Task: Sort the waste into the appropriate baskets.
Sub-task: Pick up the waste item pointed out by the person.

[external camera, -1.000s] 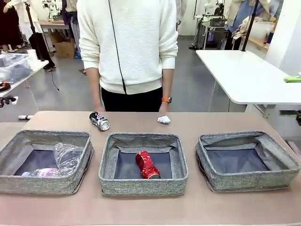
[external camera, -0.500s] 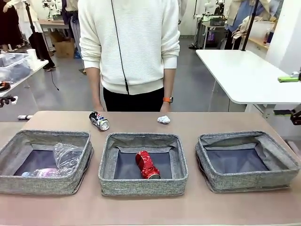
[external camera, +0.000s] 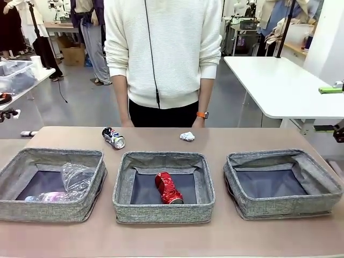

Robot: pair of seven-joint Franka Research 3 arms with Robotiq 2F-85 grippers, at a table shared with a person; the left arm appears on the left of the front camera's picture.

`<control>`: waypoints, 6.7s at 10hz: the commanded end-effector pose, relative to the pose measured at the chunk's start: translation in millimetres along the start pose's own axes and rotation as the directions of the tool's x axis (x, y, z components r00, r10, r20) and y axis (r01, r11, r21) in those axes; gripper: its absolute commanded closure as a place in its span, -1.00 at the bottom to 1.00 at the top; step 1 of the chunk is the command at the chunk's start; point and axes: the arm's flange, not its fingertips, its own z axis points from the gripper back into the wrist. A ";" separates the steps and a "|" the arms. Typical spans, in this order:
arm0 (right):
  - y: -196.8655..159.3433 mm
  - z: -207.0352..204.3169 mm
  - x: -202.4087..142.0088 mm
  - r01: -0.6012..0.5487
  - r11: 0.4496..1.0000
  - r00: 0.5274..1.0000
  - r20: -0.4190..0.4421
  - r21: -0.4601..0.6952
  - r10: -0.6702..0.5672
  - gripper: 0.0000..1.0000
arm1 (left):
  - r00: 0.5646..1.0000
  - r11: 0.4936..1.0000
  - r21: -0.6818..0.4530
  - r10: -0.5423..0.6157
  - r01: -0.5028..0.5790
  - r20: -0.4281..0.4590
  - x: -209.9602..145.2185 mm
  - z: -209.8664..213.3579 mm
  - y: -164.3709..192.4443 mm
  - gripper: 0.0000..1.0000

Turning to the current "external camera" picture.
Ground crushed red cola can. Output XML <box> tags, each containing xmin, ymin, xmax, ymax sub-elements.
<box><xmin>154</xmin><ymin>171</ymin><xmax>185</xmax><ymax>205</ymax></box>

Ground crushed Pepsi can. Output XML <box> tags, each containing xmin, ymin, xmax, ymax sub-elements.
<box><xmin>101</xmin><ymin>127</ymin><xmax>126</xmax><ymax>150</ymax></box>

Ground clear bottle with pink label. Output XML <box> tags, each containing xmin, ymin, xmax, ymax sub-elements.
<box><xmin>25</xmin><ymin>191</ymin><xmax>74</xmax><ymax>202</ymax></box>

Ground person's left forearm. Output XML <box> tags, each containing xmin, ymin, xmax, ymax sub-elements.
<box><xmin>197</xmin><ymin>77</ymin><xmax>216</xmax><ymax>113</ymax></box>

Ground person's right forearm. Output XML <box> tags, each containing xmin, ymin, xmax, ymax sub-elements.
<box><xmin>111</xmin><ymin>75</ymin><xmax>132</xmax><ymax>123</ymax></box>

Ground large white table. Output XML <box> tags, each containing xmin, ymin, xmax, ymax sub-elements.
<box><xmin>223</xmin><ymin>55</ymin><xmax>344</xmax><ymax>135</ymax></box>

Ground black vertical pole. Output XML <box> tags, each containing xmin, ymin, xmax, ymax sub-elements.
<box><xmin>275</xmin><ymin>0</ymin><xmax>296</xmax><ymax>59</ymax></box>

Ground grey fabric basket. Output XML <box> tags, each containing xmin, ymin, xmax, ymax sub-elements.
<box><xmin>223</xmin><ymin>149</ymin><xmax>336</xmax><ymax>221</ymax></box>
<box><xmin>0</xmin><ymin>147</ymin><xmax>108</xmax><ymax>223</ymax></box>
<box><xmin>112</xmin><ymin>150</ymin><xmax>216</xmax><ymax>225</ymax></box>

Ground crumpled white paper ball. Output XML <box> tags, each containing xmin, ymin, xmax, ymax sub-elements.
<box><xmin>178</xmin><ymin>131</ymin><xmax>196</xmax><ymax>142</ymax></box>

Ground white knit sweater torso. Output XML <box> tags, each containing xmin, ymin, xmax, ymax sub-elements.
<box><xmin>103</xmin><ymin>0</ymin><xmax>224</xmax><ymax>110</ymax></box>

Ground black trousers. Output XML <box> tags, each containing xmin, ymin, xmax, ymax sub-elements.
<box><xmin>128</xmin><ymin>98</ymin><xmax>201</xmax><ymax>128</ymax></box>

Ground brown cardboard box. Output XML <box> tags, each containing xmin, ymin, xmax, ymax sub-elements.
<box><xmin>62</xmin><ymin>44</ymin><xmax>87</xmax><ymax>67</ymax></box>

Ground wooden top workbench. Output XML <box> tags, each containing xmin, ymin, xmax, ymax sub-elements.
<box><xmin>42</xmin><ymin>21</ymin><xmax>81</xmax><ymax>35</ymax></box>

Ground small white side table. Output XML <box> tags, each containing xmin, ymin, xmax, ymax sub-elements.
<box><xmin>0</xmin><ymin>60</ymin><xmax>56</xmax><ymax>111</ymax></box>

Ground black tripod stand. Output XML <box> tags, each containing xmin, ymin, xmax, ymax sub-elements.
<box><xmin>26</xmin><ymin>0</ymin><xmax>65</xmax><ymax>79</ymax></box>

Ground white paper cup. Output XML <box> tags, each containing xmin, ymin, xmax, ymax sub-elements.
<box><xmin>30</xmin><ymin>55</ymin><xmax>43</xmax><ymax>71</ymax></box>

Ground clear plastic storage bin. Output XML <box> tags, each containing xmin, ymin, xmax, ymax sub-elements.
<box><xmin>0</xmin><ymin>60</ymin><xmax>38</xmax><ymax>95</ymax></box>

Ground black and white device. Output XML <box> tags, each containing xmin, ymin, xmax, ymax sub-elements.
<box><xmin>0</xmin><ymin>107</ymin><xmax>21</xmax><ymax>123</ymax></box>

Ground black and orange tool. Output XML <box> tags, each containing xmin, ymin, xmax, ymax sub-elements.
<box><xmin>0</xmin><ymin>91</ymin><xmax>13</xmax><ymax>106</ymax></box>

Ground black dress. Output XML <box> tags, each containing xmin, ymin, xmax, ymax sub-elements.
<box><xmin>0</xmin><ymin>0</ymin><xmax>27</xmax><ymax>59</ymax></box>

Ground black wire basket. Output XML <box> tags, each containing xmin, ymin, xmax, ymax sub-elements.
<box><xmin>239</xmin><ymin>20</ymin><xmax>261</xmax><ymax>31</ymax></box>

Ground thin black lanyard cable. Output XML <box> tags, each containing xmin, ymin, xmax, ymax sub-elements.
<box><xmin>144</xmin><ymin>0</ymin><xmax>161</xmax><ymax>110</ymax></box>

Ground black floor cable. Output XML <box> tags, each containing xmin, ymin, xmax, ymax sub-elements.
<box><xmin>57</xmin><ymin>77</ymin><xmax>68</xmax><ymax>104</ymax></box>

